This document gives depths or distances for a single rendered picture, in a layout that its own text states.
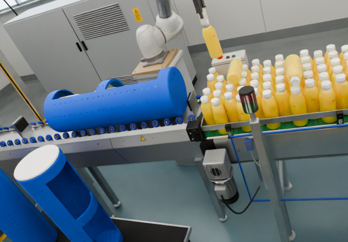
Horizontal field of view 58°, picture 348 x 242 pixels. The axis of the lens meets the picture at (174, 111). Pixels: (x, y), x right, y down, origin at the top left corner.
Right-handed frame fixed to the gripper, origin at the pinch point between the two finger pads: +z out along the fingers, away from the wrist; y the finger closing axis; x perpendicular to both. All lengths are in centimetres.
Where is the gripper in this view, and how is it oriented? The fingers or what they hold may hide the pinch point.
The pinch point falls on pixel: (203, 16)
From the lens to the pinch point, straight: 167.5
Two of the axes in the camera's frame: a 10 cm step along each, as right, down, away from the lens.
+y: -2.3, 6.0, -7.6
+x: 9.1, -1.4, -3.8
